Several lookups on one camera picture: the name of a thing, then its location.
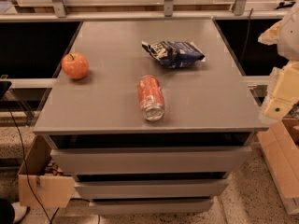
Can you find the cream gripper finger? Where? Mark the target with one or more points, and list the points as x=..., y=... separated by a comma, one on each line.
x=282, y=92
x=271, y=35

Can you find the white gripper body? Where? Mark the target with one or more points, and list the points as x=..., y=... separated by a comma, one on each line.
x=290, y=36

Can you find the red coke can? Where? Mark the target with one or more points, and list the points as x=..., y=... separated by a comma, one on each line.
x=151, y=99

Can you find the cardboard box right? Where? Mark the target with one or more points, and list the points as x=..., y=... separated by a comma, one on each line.
x=280, y=147

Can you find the cardboard box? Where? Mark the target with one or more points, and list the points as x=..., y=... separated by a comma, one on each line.
x=280, y=147
x=36, y=188

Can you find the blue chip bag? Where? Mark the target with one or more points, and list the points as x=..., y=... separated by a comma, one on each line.
x=174, y=54

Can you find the grey drawer cabinet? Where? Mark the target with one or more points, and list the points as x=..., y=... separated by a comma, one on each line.
x=160, y=121

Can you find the red apple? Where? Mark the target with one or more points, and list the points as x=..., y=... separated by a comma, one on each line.
x=75, y=65

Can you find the cardboard box left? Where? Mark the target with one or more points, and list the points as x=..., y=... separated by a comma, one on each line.
x=36, y=188

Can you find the white shoe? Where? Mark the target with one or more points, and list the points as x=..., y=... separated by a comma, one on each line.
x=20, y=212

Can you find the metal shelf frame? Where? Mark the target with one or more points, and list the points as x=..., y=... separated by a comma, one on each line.
x=138, y=10

